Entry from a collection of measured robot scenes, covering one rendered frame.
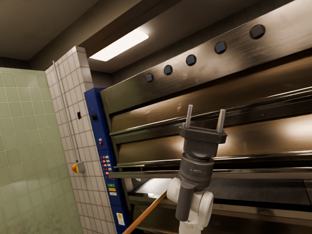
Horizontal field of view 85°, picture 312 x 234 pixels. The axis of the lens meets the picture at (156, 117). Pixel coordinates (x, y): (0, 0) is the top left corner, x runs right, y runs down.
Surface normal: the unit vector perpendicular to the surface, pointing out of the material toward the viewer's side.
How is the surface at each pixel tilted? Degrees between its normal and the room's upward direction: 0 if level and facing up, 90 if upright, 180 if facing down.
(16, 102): 90
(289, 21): 90
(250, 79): 70
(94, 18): 90
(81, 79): 90
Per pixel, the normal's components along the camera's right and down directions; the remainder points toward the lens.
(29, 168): 0.80, -0.20
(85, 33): -0.50, 0.11
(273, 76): -0.61, -0.22
